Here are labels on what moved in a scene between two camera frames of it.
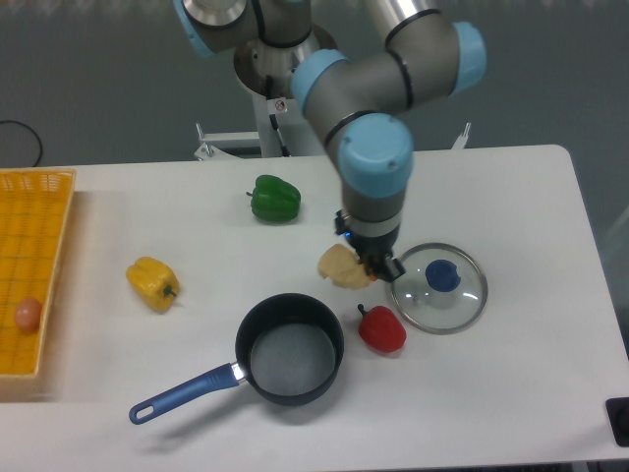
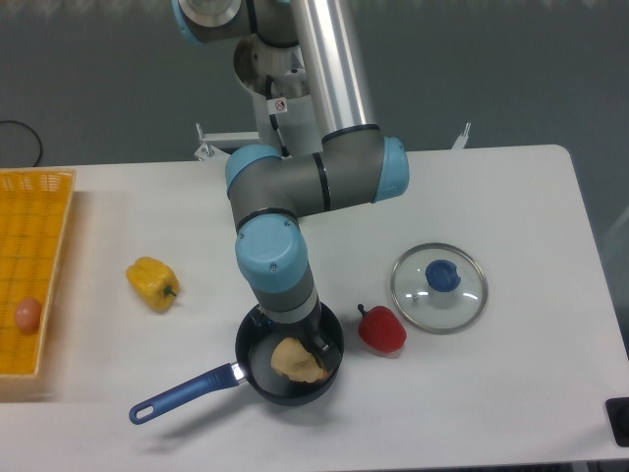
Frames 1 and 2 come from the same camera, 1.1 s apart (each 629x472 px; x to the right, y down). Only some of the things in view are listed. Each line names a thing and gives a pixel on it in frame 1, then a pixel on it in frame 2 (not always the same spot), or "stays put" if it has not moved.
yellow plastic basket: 33,206 stays put
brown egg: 28,314 stays put
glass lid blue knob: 443,290 stays put
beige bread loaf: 340,265 -> 290,357
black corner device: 618,409 stays put
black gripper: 374,252 -> 305,329
